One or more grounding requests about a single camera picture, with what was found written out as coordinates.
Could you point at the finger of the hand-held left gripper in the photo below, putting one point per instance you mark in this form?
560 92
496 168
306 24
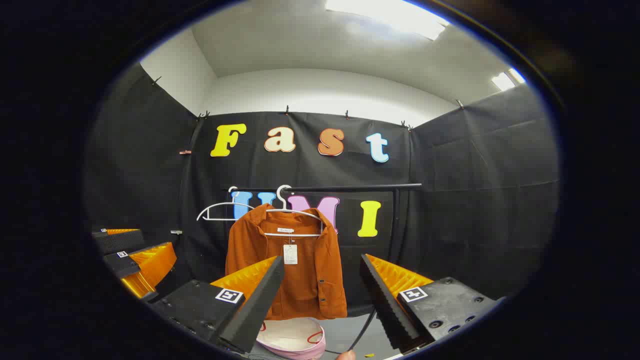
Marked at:
120 241
122 264

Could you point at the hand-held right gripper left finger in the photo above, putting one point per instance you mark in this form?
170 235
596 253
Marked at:
257 310

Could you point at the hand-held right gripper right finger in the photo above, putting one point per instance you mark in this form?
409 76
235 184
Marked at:
387 310

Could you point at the pink white laundry hamper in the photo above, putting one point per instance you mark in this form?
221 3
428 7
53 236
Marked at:
290 335

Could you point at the white plastic hanger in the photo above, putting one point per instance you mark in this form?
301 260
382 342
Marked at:
284 201
222 203

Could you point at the black clothes rack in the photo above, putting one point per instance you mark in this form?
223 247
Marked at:
350 188

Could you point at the black backdrop cloth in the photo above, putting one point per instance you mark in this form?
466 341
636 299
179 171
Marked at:
450 200

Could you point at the small ceiling light panel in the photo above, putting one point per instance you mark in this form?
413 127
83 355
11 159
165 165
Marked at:
506 79

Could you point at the large ceiling light panel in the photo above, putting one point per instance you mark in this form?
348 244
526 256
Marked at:
390 15

